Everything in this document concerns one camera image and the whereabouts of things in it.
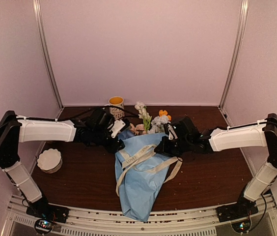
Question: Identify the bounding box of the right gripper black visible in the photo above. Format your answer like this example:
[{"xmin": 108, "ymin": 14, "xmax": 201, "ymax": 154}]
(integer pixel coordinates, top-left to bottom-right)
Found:
[{"xmin": 155, "ymin": 136, "xmax": 192, "ymax": 157}]

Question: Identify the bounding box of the cream printed ribbon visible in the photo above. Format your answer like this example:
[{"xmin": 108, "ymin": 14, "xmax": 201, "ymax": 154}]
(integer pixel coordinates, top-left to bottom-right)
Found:
[{"xmin": 115, "ymin": 144, "xmax": 184, "ymax": 197}]

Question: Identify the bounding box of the pink fake flower stem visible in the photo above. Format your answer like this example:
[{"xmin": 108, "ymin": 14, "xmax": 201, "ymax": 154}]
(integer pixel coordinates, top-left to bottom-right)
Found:
[{"xmin": 129, "ymin": 123, "xmax": 146, "ymax": 136}]

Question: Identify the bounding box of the orange fake flower stem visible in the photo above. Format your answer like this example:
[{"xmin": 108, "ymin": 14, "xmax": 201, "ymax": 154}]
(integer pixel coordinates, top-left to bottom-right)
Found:
[{"xmin": 159, "ymin": 110, "xmax": 172, "ymax": 121}]

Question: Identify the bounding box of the floral mug yellow inside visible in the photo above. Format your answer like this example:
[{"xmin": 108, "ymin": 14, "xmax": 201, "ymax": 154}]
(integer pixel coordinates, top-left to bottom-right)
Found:
[{"xmin": 107, "ymin": 96, "xmax": 125, "ymax": 120}]

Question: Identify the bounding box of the blue tissue paper sheet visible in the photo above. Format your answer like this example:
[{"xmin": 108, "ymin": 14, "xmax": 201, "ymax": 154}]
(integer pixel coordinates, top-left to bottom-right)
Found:
[{"xmin": 115, "ymin": 130, "xmax": 182, "ymax": 222}]

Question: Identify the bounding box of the white small fake flower stem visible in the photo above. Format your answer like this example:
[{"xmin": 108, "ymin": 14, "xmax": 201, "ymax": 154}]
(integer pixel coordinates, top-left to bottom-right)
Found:
[{"xmin": 135, "ymin": 101, "xmax": 152, "ymax": 131}]

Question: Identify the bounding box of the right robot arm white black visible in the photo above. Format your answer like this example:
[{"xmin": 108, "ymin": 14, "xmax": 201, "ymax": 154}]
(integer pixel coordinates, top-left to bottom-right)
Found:
[{"xmin": 155, "ymin": 113, "xmax": 277, "ymax": 217}]

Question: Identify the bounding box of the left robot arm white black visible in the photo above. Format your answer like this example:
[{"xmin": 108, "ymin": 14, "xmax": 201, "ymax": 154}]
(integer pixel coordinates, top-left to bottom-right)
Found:
[{"xmin": 0, "ymin": 107, "xmax": 130, "ymax": 218}]

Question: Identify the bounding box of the scalloped white bowl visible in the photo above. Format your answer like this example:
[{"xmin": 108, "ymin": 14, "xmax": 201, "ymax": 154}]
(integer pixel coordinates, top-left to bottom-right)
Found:
[{"xmin": 37, "ymin": 148, "xmax": 63, "ymax": 174}]

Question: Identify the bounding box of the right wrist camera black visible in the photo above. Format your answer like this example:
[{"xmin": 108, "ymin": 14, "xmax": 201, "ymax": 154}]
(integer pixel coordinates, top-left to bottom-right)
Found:
[{"xmin": 164, "ymin": 116, "xmax": 200, "ymax": 140}]

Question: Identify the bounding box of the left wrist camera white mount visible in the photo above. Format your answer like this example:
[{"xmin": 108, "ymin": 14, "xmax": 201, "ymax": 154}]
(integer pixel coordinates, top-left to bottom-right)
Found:
[{"xmin": 109, "ymin": 120, "xmax": 126, "ymax": 138}]

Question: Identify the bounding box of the front aluminium frame rail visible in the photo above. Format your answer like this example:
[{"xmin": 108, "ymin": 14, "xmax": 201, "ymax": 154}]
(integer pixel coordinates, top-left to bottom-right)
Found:
[{"xmin": 5, "ymin": 196, "xmax": 277, "ymax": 236}]

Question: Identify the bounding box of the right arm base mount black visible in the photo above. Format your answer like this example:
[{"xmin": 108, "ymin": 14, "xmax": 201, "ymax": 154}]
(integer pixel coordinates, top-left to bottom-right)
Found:
[{"xmin": 216, "ymin": 190, "xmax": 258, "ymax": 222}]

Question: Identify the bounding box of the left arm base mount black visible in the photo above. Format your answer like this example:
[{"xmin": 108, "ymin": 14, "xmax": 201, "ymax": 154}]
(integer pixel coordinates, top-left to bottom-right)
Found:
[{"xmin": 22, "ymin": 194, "xmax": 69, "ymax": 236}]

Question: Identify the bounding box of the right vertical aluminium rail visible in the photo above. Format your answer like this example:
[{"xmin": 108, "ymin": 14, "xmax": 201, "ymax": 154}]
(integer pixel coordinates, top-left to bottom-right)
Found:
[{"xmin": 219, "ymin": 0, "xmax": 249, "ymax": 110}]

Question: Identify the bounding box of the vertical aluminium rail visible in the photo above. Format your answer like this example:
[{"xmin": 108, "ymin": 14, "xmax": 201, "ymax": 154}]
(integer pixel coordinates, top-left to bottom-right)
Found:
[
  {"xmin": 32, "ymin": 0, "xmax": 63, "ymax": 109},
  {"xmin": 219, "ymin": 0, "xmax": 249, "ymax": 110}
]

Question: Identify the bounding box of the left vertical aluminium rail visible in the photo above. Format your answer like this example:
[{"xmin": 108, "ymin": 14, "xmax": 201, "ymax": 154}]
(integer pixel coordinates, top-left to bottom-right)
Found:
[{"xmin": 32, "ymin": 0, "xmax": 63, "ymax": 109}]

